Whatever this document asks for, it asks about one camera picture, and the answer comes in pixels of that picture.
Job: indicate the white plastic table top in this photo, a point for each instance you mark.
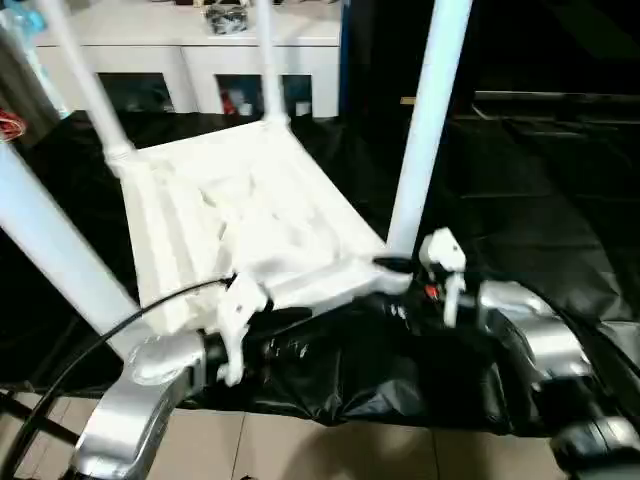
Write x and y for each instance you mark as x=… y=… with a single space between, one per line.
x=250 y=210

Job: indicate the grey curtain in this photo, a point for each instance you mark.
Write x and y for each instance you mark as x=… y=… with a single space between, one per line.
x=25 y=70

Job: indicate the white sideboard with glass doors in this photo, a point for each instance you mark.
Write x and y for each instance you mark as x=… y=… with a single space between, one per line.
x=200 y=55

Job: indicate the dark object on cabinet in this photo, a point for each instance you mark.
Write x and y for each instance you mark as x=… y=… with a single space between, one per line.
x=226 y=16

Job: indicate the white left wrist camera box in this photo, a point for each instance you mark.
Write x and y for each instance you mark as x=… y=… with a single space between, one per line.
x=240 y=315

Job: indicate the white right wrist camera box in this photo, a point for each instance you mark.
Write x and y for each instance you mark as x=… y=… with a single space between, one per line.
x=445 y=260

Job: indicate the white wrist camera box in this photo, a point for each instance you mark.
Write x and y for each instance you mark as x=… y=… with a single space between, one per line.
x=240 y=315
x=445 y=260

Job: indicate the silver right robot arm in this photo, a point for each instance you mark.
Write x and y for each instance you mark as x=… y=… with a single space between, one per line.
x=540 y=335

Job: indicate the blue lit device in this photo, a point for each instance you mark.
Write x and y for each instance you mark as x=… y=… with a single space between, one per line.
x=25 y=18

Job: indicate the black plastic mat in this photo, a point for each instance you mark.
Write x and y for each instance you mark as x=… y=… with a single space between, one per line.
x=540 y=200

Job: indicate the small beige label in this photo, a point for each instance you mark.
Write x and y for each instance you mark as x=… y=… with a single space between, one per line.
x=407 y=100

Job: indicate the white plastic table leg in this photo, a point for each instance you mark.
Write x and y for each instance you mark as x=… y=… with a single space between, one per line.
x=430 y=120
x=90 y=80
x=55 y=250
x=270 y=60

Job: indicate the black folding table frame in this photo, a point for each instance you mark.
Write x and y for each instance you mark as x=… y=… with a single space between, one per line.
x=35 y=425

